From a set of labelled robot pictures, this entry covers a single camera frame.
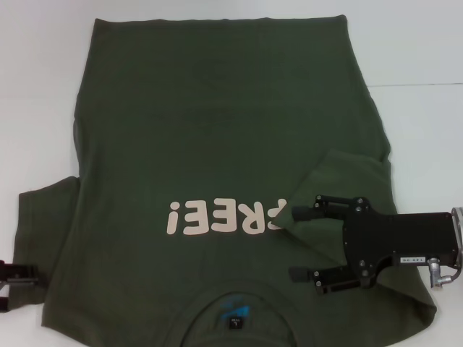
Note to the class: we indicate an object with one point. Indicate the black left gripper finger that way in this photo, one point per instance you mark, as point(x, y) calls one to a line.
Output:
point(21, 280)
point(4, 304)

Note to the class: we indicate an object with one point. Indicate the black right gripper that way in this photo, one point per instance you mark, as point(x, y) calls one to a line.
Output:
point(405, 238)

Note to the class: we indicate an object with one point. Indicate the dark green FREE! t-shirt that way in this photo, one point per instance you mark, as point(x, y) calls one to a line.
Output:
point(224, 126)

